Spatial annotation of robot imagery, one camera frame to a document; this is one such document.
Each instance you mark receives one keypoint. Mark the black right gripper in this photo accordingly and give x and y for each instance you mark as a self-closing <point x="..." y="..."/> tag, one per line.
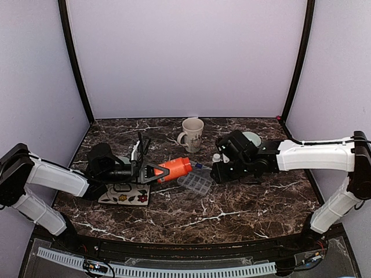
<point x="221" y="176"/>

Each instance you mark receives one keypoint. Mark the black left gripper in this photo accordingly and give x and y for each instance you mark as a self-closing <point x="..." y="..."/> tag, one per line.
<point x="141" y="172"/>

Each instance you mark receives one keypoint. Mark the small white dropper bottle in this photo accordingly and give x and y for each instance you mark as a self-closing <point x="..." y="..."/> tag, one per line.
<point x="216" y="158"/>

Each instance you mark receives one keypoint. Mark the orange bottle with grey lid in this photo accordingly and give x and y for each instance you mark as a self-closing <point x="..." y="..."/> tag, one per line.
<point x="177" y="168"/>

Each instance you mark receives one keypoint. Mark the clear plastic pill organizer box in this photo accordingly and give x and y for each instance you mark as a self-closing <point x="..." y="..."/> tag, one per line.
<point x="198" y="181"/>

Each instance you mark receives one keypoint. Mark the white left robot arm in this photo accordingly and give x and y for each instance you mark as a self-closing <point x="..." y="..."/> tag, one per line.
<point x="21" y="168"/>

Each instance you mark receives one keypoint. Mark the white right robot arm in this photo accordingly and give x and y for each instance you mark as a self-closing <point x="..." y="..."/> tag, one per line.
<point x="348" y="154"/>

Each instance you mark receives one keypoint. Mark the green bowl on plate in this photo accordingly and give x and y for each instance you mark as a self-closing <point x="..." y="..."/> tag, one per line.
<point x="126" y="159"/>

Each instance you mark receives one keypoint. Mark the green bowl right side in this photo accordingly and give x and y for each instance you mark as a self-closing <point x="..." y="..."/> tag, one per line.
<point x="253" y="137"/>

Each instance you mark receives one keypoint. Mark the floral square plate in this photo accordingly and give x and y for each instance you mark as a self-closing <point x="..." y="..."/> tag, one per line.
<point x="126" y="195"/>

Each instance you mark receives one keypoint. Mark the white ceramic mug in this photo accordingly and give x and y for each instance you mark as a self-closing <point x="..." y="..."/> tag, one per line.
<point x="191" y="136"/>

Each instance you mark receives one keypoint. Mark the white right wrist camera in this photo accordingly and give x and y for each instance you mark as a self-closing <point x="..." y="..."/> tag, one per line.
<point x="225" y="158"/>

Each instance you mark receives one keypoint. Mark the black front table rail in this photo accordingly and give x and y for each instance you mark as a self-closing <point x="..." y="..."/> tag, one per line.
<point x="276" y="248"/>

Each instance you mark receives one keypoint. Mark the white slotted cable duct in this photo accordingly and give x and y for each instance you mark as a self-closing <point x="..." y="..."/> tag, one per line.
<point x="98" y="268"/>

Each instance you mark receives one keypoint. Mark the black right frame post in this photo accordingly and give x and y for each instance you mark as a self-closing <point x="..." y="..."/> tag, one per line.
<point x="305" y="37"/>

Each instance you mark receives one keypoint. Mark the black frame post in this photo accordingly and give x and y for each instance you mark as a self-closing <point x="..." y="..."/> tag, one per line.
<point x="72" y="55"/>
<point x="305" y="37"/>

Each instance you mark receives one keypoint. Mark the black left frame post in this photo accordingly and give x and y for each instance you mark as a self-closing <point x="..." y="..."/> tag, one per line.
<point x="72" y="55"/>

